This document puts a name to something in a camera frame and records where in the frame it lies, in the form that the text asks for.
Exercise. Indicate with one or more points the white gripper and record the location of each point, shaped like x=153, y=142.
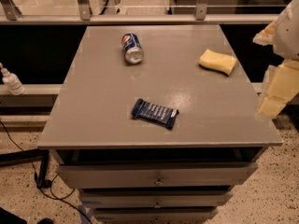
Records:
x=287, y=34

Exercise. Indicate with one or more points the blue pepsi can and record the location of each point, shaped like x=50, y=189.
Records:
x=133, y=51

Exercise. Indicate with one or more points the yellow sponge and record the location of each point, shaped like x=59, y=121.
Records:
x=218, y=61

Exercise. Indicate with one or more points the grey drawer cabinet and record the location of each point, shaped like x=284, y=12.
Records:
x=91, y=121

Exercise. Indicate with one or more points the blue snack bar wrapper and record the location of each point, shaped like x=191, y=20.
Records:
x=158, y=114

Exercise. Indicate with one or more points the middle grey drawer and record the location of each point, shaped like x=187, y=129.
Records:
x=156, y=199

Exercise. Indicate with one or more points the grey drawer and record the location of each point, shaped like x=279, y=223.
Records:
x=156, y=199
x=155, y=215
x=156, y=175

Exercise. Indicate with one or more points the bottom grey drawer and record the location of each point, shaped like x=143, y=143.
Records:
x=155, y=215

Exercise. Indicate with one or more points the top grey drawer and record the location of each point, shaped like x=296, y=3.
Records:
x=156, y=175

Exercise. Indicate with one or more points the white spray bottle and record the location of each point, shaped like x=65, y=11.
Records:
x=12, y=82

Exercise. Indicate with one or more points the grey metal railing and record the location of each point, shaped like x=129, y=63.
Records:
x=67, y=12

